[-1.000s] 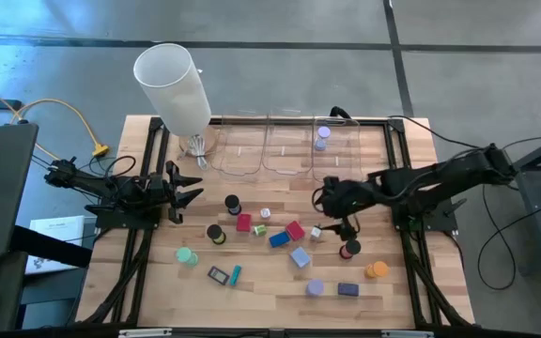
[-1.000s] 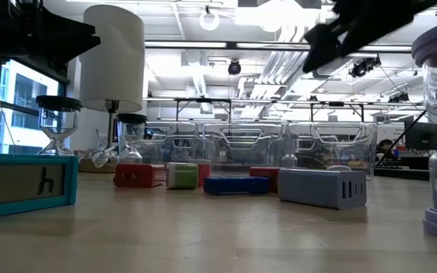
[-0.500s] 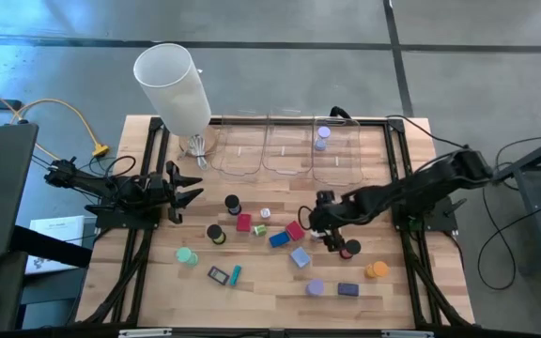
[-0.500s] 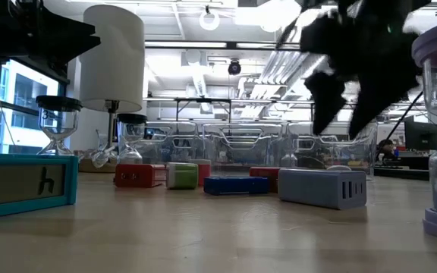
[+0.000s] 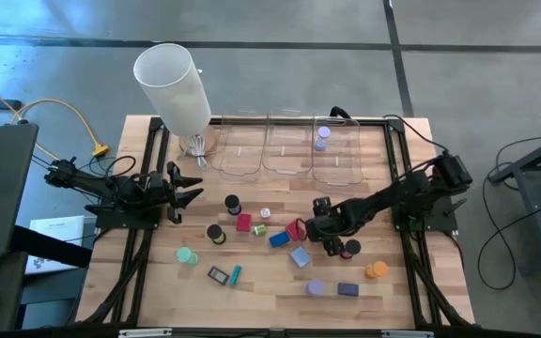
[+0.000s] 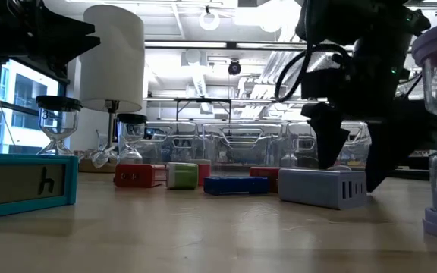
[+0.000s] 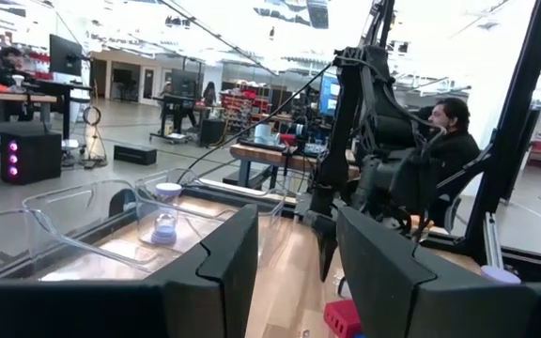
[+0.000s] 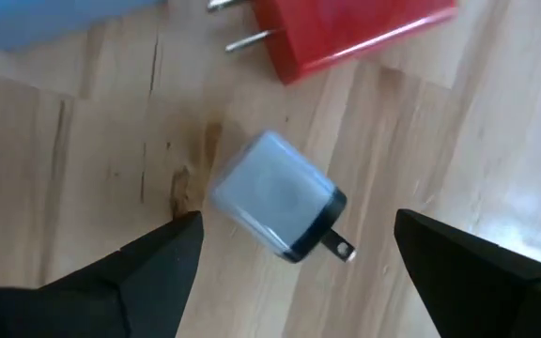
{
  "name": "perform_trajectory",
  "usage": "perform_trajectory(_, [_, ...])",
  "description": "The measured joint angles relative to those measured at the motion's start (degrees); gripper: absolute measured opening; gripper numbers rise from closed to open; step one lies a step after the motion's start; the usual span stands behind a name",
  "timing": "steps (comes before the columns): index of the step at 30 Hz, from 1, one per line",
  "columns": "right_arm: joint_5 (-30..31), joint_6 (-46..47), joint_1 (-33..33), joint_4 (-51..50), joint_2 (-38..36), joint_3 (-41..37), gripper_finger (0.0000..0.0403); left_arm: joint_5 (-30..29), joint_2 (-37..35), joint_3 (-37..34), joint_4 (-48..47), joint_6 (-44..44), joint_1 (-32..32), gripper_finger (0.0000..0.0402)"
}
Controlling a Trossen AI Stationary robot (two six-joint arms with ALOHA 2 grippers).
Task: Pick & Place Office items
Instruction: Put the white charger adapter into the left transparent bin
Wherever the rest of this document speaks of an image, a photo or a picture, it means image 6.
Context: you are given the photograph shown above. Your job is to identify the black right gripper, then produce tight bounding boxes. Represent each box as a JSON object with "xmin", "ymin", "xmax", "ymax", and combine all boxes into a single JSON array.
[{"xmin": 300, "ymin": 33, "xmax": 437, "ymax": 193}]

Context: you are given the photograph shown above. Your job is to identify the white ceiling duct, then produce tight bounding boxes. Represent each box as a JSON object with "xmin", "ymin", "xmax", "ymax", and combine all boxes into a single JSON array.
[{"xmin": 182, "ymin": 49, "xmax": 209, "ymax": 99}]

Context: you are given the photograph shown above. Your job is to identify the black ceiling dome camera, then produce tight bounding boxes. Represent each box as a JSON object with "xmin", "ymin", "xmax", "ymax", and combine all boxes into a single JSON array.
[{"xmin": 227, "ymin": 59, "xmax": 243, "ymax": 77}]

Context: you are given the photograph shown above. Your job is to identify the clear plastic bin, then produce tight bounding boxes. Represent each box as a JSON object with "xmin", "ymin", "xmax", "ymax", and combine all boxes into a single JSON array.
[
  {"xmin": 142, "ymin": 120, "xmax": 205, "ymax": 168},
  {"xmin": 285, "ymin": 120, "xmax": 373, "ymax": 171},
  {"xmin": 202, "ymin": 121, "xmax": 286, "ymax": 177}
]

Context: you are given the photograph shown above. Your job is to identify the white ring ceiling fixture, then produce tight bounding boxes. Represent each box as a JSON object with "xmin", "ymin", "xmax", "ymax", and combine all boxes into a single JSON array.
[{"xmin": 198, "ymin": 7, "xmax": 222, "ymax": 32}]

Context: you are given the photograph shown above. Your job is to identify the long linear ceiling light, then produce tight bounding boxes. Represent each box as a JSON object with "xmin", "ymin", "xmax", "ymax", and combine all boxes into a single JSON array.
[{"xmin": 144, "ymin": 39, "xmax": 307, "ymax": 52}]

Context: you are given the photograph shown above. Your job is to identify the red rectangular box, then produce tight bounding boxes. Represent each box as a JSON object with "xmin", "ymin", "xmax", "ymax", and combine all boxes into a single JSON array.
[{"xmin": 248, "ymin": 166, "xmax": 280, "ymax": 193}]

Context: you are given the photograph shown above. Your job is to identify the teal digital clock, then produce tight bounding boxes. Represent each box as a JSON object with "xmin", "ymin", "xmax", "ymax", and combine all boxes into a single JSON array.
[{"xmin": 0, "ymin": 152, "xmax": 80, "ymax": 222}]

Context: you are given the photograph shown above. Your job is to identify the white cylinder shade table lamp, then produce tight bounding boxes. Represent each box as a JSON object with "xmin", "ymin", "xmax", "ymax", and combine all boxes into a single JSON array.
[{"xmin": 77, "ymin": 4, "xmax": 146, "ymax": 174}]

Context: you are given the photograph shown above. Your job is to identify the blue rectangular box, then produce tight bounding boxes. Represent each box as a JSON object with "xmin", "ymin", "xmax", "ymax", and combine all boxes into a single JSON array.
[{"xmin": 203, "ymin": 175, "xmax": 271, "ymax": 196}]

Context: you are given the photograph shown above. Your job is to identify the red plug adapter box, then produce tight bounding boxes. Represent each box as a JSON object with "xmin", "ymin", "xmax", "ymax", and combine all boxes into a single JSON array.
[{"xmin": 114, "ymin": 162, "xmax": 167, "ymax": 189}]

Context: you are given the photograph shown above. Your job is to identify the green sand hourglass marked 3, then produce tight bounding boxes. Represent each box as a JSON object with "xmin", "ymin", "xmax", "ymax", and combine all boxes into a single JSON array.
[{"xmin": 35, "ymin": 95, "xmax": 83, "ymax": 156}]

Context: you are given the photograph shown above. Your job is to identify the lavender box with slots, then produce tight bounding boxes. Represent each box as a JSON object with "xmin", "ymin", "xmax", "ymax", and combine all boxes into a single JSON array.
[{"xmin": 278, "ymin": 168, "xmax": 368, "ymax": 211}]

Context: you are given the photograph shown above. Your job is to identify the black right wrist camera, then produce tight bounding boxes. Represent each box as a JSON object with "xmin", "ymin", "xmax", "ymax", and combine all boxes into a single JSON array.
[{"xmin": 296, "ymin": 0, "xmax": 360, "ymax": 46}]

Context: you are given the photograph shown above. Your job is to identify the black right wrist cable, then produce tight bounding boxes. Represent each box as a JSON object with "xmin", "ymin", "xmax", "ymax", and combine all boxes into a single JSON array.
[{"xmin": 274, "ymin": 42, "xmax": 354, "ymax": 102}]

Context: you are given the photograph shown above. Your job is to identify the pink white adapter cube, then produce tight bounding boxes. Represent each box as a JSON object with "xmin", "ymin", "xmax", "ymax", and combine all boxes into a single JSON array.
[{"xmin": 190, "ymin": 158, "xmax": 212, "ymax": 187}]

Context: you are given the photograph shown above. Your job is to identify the green white adapter cube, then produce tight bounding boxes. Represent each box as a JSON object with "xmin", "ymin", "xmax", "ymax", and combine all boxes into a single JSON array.
[{"xmin": 165, "ymin": 158, "xmax": 200, "ymax": 190}]

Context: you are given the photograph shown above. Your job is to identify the blue sand hourglass marked 10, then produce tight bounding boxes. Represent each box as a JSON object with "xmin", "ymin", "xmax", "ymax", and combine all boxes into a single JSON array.
[{"xmin": 115, "ymin": 112, "xmax": 148, "ymax": 165}]

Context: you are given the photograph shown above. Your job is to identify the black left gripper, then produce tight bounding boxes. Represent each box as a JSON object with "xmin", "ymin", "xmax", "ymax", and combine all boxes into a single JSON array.
[{"xmin": 0, "ymin": 0, "xmax": 102, "ymax": 58}]

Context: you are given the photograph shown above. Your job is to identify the black metal rack frame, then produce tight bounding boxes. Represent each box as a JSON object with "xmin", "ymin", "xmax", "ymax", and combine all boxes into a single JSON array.
[{"xmin": 144, "ymin": 96, "xmax": 320, "ymax": 123}]

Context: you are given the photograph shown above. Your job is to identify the black ceiling rail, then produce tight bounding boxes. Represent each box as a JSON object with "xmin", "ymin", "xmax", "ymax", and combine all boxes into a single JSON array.
[{"xmin": 404, "ymin": 1, "xmax": 437, "ymax": 17}]

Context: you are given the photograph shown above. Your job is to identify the white lamp cable bundle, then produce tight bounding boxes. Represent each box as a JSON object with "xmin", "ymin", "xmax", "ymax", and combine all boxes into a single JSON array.
[{"xmin": 87, "ymin": 128, "xmax": 119, "ymax": 169}]

